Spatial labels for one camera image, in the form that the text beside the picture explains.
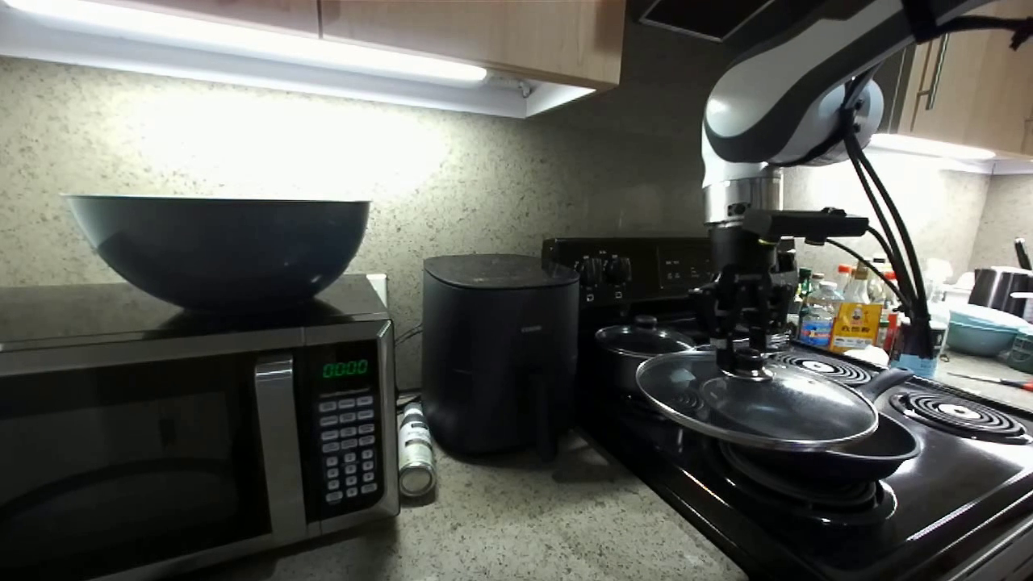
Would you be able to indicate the black electric stove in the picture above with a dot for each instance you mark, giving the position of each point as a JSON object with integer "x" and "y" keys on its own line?
{"x": 948, "y": 496}

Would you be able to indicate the black frying pan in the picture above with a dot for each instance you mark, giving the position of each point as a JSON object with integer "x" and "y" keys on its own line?
{"x": 876, "y": 444}

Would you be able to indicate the under-cabinet light strip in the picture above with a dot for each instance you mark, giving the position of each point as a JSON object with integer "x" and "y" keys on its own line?
{"x": 323, "y": 52}

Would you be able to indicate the black air fryer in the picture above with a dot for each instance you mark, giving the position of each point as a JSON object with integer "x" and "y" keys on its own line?
{"x": 500, "y": 357}

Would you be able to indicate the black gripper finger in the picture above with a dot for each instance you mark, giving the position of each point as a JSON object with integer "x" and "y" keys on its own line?
{"x": 769, "y": 326}
{"x": 731, "y": 326}

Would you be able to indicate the black range hood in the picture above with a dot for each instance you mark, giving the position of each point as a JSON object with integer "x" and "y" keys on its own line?
{"x": 688, "y": 17}

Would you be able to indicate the glass pan lid with knob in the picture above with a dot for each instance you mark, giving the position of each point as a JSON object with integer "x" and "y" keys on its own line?
{"x": 776, "y": 404}

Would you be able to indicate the black countertop appliance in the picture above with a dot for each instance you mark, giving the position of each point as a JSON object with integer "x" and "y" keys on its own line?
{"x": 1003, "y": 286}

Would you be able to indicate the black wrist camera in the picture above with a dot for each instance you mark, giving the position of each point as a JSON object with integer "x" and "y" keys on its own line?
{"x": 809, "y": 223}

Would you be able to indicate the clear plastic bottle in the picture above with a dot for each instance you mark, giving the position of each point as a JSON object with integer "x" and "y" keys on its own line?
{"x": 819, "y": 310}

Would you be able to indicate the small black saucepan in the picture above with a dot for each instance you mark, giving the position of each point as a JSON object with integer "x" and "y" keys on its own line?
{"x": 630, "y": 371}

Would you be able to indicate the light blue bowl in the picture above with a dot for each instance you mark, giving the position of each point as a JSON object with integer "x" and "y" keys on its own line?
{"x": 982, "y": 333}

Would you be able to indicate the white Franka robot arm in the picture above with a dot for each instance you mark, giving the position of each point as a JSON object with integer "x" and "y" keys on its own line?
{"x": 785, "y": 74}

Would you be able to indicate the white seasoning bottle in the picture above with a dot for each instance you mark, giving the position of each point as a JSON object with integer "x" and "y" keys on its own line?
{"x": 415, "y": 452}

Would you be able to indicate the wooden wall cabinet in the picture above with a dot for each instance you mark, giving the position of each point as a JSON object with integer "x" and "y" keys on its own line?
{"x": 971, "y": 74}
{"x": 485, "y": 32}

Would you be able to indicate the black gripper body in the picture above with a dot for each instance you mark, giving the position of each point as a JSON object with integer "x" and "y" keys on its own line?
{"x": 747, "y": 269}

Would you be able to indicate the dark blue bowl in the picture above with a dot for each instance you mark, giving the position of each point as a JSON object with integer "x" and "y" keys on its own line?
{"x": 220, "y": 254}

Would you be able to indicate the stainless steel microwave oven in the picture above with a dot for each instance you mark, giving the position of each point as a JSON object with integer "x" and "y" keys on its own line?
{"x": 140, "y": 452}

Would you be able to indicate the yellow box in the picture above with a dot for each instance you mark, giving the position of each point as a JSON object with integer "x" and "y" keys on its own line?
{"x": 857, "y": 324}

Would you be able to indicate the small glass saucepan lid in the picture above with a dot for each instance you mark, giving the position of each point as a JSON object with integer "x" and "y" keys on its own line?
{"x": 641, "y": 339}

